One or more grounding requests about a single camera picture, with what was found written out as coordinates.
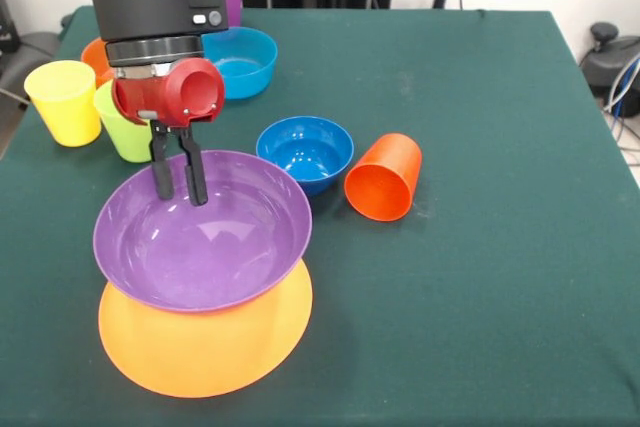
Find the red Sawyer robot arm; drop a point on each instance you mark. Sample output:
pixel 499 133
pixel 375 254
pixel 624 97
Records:
pixel 150 2

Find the orange-red plastic bowl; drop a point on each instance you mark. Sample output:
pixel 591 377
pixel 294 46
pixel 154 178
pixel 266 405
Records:
pixel 95 62

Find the green plastic cup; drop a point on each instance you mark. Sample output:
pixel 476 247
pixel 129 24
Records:
pixel 125 139

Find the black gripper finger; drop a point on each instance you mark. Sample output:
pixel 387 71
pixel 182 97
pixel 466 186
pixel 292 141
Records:
pixel 195 167
pixel 161 162

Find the purple plastic bowl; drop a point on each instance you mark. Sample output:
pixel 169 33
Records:
pixel 200 247

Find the dark green tablecloth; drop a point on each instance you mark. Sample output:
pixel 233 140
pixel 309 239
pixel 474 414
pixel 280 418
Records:
pixel 500 247

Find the light blue plastic bowl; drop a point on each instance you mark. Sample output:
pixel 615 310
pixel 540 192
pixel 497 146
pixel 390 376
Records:
pixel 245 67

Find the red plastic cup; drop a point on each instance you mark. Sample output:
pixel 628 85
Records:
pixel 385 177

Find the large yellow plastic bowl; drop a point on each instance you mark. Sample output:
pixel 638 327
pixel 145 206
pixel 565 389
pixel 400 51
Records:
pixel 210 347

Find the yellow plastic cup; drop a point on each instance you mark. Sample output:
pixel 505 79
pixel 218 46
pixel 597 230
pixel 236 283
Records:
pixel 65 107

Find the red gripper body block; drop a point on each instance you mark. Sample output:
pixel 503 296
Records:
pixel 170 94

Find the dark blue plastic bowl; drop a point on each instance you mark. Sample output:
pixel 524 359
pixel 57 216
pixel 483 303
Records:
pixel 305 154

